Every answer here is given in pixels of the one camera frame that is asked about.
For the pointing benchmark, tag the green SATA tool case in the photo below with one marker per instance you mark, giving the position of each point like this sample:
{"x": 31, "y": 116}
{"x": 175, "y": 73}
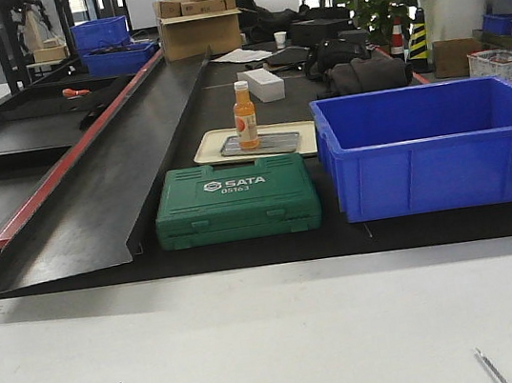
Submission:
{"x": 203, "y": 206}

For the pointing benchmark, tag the large cardboard box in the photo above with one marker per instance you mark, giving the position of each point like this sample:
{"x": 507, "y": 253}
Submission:
{"x": 184, "y": 36}

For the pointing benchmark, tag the red white traffic cone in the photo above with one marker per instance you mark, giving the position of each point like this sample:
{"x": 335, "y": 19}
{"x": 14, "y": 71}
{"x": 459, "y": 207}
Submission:
{"x": 396, "y": 45}

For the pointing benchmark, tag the beige plastic tray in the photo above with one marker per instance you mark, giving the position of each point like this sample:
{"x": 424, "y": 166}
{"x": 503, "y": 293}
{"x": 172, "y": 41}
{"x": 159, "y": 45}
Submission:
{"x": 209, "y": 149}

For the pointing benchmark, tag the blue bin on conveyor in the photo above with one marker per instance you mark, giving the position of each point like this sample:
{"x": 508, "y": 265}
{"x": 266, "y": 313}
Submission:
{"x": 118, "y": 61}

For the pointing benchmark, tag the white foam block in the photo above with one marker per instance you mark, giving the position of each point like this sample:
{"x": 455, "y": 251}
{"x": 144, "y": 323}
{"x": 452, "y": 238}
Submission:
{"x": 267, "y": 87}

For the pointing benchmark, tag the yellow black striped bollard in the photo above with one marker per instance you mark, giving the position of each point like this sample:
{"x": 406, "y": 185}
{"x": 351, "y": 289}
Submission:
{"x": 418, "y": 46}

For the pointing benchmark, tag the dark grey cloth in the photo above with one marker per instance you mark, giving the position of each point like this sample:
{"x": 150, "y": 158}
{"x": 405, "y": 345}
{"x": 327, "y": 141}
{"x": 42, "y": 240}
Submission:
{"x": 374, "y": 74}

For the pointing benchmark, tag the white wire basket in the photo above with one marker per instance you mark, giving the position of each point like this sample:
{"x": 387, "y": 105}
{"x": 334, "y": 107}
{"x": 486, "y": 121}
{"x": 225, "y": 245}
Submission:
{"x": 491, "y": 63}

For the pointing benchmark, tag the white paper cup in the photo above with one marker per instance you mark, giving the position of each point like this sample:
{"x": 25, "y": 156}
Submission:
{"x": 280, "y": 39}

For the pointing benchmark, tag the orange juice bottle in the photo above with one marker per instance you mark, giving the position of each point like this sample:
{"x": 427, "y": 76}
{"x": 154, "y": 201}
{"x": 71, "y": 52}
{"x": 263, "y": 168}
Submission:
{"x": 245, "y": 117}

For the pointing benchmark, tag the black bag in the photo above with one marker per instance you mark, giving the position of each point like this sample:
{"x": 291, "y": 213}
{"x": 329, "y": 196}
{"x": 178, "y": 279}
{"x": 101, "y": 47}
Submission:
{"x": 330, "y": 52}

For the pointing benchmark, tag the brown floor cardboard box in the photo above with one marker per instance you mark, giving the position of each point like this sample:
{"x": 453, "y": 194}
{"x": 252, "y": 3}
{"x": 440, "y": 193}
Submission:
{"x": 450, "y": 56}

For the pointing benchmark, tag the large blue plastic bin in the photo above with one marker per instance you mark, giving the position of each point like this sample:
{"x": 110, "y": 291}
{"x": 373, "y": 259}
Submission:
{"x": 420, "y": 149}

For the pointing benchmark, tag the black conveyor guide rail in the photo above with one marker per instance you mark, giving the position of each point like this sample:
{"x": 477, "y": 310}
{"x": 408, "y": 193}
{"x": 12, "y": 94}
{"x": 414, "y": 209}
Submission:
{"x": 90, "y": 212}

